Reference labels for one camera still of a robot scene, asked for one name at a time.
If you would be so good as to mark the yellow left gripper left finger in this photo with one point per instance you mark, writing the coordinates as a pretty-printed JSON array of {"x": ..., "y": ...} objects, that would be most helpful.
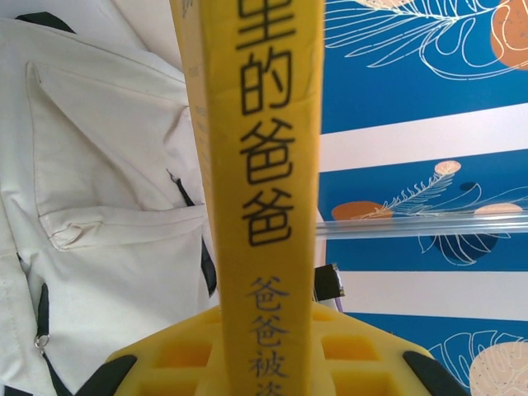
[{"x": 140, "y": 350}]

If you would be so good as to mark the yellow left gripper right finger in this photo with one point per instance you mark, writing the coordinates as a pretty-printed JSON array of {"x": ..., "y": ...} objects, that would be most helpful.
[{"x": 387, "y": 346}]

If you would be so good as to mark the cream canvas backpack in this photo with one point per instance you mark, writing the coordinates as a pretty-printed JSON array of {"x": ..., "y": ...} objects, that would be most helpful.
[{"x": 103, "y": 165}]

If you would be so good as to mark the yellow book black spine text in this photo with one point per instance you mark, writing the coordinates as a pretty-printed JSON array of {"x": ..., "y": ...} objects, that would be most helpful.
[{"x": 268, "y": 165}]

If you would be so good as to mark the aluminium frame post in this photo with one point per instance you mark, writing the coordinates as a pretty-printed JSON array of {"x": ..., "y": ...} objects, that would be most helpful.
[{"x": 412, "y": 226}]

